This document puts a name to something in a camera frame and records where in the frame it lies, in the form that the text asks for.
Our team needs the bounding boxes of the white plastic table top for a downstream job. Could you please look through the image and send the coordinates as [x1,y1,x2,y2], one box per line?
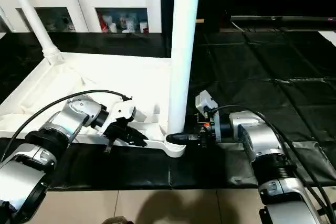
[0,51,187,158]

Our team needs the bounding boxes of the black work mat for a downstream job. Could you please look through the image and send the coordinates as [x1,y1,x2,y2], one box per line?
[0,27,336,192]

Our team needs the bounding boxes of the dark rounded object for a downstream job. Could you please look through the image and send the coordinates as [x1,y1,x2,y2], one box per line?
[101,216,133,224]

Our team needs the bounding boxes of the long black bar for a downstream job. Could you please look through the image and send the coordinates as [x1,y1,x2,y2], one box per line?
[230,15,336,24]

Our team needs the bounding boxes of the white glass-door cabinet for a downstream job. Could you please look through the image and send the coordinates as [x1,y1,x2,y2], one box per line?
[0,0,163,35]

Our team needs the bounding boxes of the flat white board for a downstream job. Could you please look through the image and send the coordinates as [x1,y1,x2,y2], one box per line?
[321,30,336,44]

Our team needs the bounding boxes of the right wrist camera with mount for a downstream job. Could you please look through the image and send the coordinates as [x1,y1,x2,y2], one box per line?
[194,90,218,128]

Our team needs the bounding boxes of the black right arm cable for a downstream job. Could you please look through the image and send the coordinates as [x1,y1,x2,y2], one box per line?
[208,104,336,219]

